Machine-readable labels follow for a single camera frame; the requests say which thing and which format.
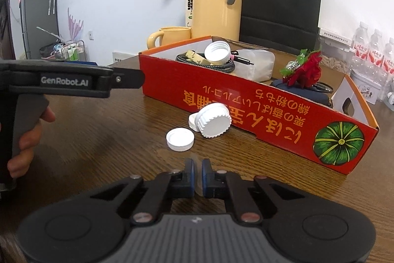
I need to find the black cable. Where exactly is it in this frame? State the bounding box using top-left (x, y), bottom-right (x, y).
top-left (175, 52), bottom-right (256, 73)

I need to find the yellow ceramic mug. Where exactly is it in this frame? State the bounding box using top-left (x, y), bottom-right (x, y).
top-left (146, 27), bottom-right (192, 49)

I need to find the red orange cardboard box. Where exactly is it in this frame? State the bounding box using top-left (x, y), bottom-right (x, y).
top-left (139, 36), bottom-right (379, 174)

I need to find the clear jar of nuts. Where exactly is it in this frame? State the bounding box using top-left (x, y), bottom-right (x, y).
top-left (319, 28), bottom-right (353, 74)

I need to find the grey refrigerator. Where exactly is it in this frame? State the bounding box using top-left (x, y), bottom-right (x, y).
top-left (19, 0), bottom-right (59, 59)

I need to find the white flat lid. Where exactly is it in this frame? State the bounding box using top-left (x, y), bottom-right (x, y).
top-left (166, 127), bottom-right (195, 152)

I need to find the water bottle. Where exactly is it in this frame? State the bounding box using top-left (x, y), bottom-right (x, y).
top-left (381, 38), bottom-right (394, 77)
top-left (352, 21), bottom-right (369, 73)
top-left (367, 29), bottom-right (384, 77)

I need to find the left human hand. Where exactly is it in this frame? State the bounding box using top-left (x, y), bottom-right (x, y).
top-left (7, 107), bottom-right (55, 178)

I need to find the black paper bag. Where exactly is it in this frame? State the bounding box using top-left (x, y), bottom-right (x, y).
top-left (240, 0), bottom-right (321, 55)

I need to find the water bottle middle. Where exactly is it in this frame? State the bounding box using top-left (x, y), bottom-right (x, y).
top-left (367, 29), bottom-right (384, 77)

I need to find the small yellow box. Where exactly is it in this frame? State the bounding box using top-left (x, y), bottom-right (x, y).
top-left (185, 50), bottom-right (211, 66)

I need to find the white milk carton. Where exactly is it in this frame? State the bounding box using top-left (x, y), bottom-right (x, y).
top-left (185, 0), bottom-right (194, 27)

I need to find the water bottle left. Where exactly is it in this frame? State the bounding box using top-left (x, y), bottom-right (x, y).
top-left (352, 21), bottom-right (369, 73)

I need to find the white jar lid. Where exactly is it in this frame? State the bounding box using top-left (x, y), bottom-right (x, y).
top-left (204, 41), bottom-right (231, 65)

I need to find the clear plastic container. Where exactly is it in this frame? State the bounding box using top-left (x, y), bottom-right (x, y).
top-left (233, 49), bottom-right (275, 82)

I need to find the white astronaut figurine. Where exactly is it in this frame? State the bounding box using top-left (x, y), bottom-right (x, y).
top-left (384, 91), bottom-right (394, 111)

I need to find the navy blue pouch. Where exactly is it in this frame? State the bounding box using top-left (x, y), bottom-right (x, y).
top-left (270, 79), bottom-right (333, 107)

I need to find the water bottle right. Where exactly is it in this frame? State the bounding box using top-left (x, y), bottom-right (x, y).
top-left (381, 38), bottom-right (394, 77)

